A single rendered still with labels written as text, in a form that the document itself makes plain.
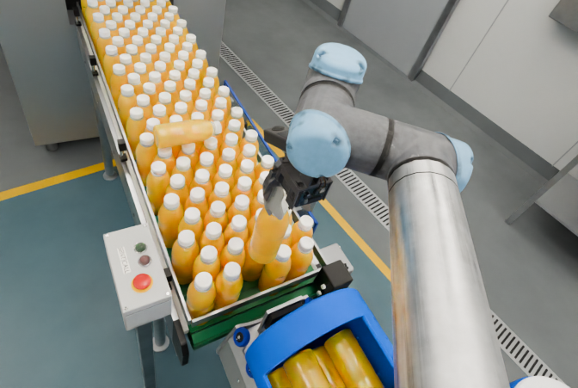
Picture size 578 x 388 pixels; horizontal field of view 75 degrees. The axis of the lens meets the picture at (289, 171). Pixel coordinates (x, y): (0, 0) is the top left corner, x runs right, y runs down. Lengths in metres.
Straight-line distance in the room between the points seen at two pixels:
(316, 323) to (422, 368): 0.48
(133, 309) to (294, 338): 0.34
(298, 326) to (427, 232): 0.45
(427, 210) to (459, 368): 0.14
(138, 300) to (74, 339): 1.20
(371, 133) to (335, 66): 0.11
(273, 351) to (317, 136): 0.48
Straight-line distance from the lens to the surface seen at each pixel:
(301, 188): 0.61
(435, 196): 0.39
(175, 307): 1.09
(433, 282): 0.32
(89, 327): 2.07
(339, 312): 0.78
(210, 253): 0.94
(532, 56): 3.88
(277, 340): 0.77
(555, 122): 3.92
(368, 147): 0.44
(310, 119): 0.43
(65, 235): 2.34
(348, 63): 0.51
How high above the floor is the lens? 1.90
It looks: 45 degrees down
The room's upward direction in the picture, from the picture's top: 19 degrees clockwise
